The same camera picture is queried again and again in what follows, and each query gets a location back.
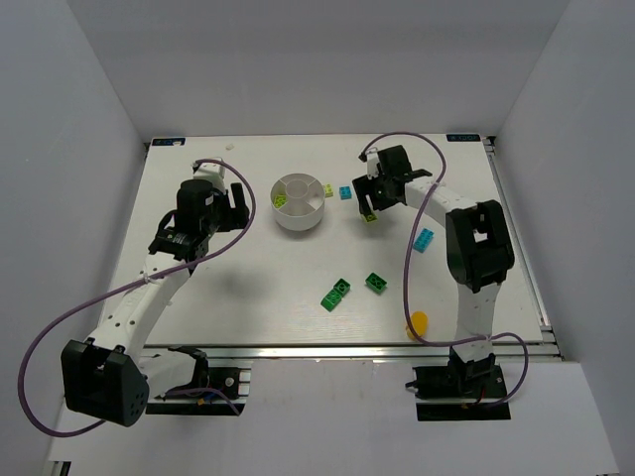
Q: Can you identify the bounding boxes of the lime green lego brick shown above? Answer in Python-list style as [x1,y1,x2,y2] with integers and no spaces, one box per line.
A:
[361,213,378,224]

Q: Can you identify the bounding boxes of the lime lego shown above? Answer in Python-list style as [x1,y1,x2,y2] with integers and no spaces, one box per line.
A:
[274,194,287,208]

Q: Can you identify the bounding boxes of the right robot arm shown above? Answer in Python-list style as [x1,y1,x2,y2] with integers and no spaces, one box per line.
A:
[353,146,515,367]

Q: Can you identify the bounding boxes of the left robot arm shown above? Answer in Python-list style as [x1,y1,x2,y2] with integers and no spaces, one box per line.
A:
[61,178,249,426]

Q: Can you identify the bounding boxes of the small cyan lego brick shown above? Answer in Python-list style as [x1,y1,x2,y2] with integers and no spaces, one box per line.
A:
[338,185,352,200]

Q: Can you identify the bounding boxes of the white round divided container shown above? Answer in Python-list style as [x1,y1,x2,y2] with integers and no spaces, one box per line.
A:
[270,173,325,232]

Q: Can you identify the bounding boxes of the large cyan lego brick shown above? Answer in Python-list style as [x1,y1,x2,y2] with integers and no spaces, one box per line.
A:
[412,228,435,253]

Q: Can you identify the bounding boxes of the dark green lego brick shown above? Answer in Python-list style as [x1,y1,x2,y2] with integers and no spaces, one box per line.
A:
[365,273,387,295]

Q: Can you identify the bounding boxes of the green stacked lego bricks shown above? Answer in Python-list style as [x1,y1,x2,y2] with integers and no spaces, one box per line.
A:
[320,279,350,311]

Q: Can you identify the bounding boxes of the right blue corner sticker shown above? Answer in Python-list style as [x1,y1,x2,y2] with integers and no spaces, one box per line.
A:
[445,134,481,143]

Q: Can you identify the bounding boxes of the blue corner sticker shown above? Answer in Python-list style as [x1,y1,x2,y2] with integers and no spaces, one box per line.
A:
[151,138,186,147]
[445,134,481,143]

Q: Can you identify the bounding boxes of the left blue corner sticker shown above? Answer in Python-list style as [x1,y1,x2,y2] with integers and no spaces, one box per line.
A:
[151,138,186,147]

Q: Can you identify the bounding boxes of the yellow round lego piece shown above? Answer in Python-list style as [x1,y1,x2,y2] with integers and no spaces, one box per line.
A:
[405,311,429,341]

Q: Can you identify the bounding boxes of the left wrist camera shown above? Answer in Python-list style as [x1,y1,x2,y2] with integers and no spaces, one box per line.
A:
[192,162,225,193]

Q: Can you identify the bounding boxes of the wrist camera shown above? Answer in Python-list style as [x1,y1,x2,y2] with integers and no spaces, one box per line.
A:
[359,147,381,179]
[192,162,225,193]

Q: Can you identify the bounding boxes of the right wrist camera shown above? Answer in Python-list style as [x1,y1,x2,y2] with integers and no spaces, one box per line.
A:
[359,147,381,179]

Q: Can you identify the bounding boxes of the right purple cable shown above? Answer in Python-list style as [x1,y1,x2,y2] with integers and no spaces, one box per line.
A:
[357,131,528,409]

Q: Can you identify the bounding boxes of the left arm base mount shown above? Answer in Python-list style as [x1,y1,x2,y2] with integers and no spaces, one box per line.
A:
[139,346,250,417]

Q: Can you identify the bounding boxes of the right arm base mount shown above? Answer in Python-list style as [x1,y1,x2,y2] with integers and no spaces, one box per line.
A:
[405,351,511,422]

